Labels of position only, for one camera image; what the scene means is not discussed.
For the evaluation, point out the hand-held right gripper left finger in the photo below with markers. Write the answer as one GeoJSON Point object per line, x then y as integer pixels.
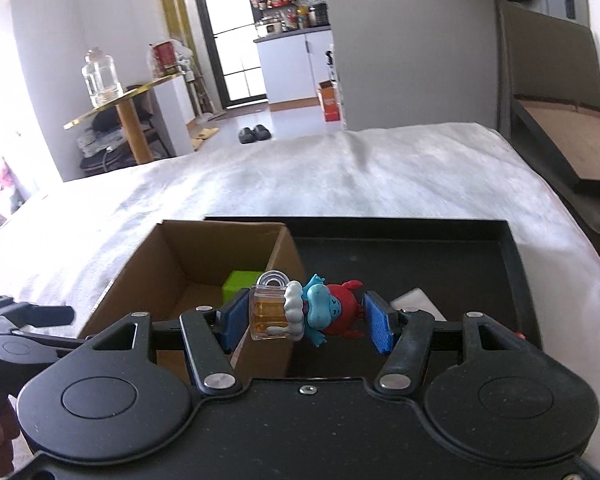
{"type": "Point", "coordinates": [237, 322]}

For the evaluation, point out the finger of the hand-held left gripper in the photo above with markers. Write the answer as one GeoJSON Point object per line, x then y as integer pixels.
{"type": "Point", "coordinates": [50, 346]}
{"type": "Point", "coordinates": [35, 315]}

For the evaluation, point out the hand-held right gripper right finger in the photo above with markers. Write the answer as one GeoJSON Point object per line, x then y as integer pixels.
{"type": "Point", "coordinates": [379, 322]}

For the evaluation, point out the white charger plug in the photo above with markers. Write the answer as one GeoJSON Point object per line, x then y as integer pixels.
{"type": "Point", "coordinates": [417, 300]}

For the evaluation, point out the blue and red toy figure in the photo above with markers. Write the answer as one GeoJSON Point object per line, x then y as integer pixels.
{"type": "Point", "coordinates": [325, 310]}

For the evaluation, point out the brown cardboard box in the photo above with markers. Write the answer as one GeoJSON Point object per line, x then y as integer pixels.
{"type": "Point", "coordinates": [190, 260]}

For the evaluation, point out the black tray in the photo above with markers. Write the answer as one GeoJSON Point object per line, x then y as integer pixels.
{"type": "Point", "coordinates": [430, 255]}

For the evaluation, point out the green cube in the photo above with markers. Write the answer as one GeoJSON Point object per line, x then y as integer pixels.
{"type": "Point", "coordinates": [240, 282]}

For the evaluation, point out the white blanket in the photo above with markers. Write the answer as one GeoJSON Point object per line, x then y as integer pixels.
{"type": "Point", "coordinates": [330, 180]}

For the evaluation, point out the yellow slipper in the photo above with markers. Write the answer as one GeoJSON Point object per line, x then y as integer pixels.
{"type": "Point", "coordinates": [210, 132]}
{"type": "Point", "coordinates": [197, 143]}

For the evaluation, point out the grey folded cloth stack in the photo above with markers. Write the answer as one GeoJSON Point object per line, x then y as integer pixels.
{"type": "Point", "coordinates": [100, 140]}

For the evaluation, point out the black slipper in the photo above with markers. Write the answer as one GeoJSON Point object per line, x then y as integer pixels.
{"type": "Point", "coordinates": [246, 135]}
{"type": "Point", "coordinates": [262, 132]}

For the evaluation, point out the round gold table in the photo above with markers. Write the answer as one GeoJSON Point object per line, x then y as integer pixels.
{"type": "Point", "coordinates": [132, 130]}

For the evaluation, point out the orange cardboard box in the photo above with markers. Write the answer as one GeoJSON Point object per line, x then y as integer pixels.
{"type": "Point", "coordinates": [330, 105]}

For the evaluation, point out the clear glass jar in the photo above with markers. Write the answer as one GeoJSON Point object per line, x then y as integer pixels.
{"type": "Point", "coordinates": [100, 77]}

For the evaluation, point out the white kitchen cabinet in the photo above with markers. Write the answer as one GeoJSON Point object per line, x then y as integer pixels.
{"type": "Point", "coordinates": [290, 67]}

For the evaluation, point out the black framed glass door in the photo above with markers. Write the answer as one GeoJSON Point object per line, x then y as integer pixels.
{"type": "Point", "coordinates": [230, 60]}

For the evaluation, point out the black framed brown board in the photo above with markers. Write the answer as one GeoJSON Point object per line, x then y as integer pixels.
{"type": "Point", "coordinates": [565, 135]}

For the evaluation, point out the white spray bottle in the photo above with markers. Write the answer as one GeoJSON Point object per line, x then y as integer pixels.
{"type": "Point", "coordinates": [330, 62]}

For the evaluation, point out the red canister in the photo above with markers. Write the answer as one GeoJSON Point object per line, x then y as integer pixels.
{"type": "Point", "coordinates": [163, 57]}

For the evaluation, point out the brown padded headboard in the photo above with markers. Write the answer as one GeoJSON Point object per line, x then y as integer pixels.
{"type": "Point", "coordinates": [550, 55]}

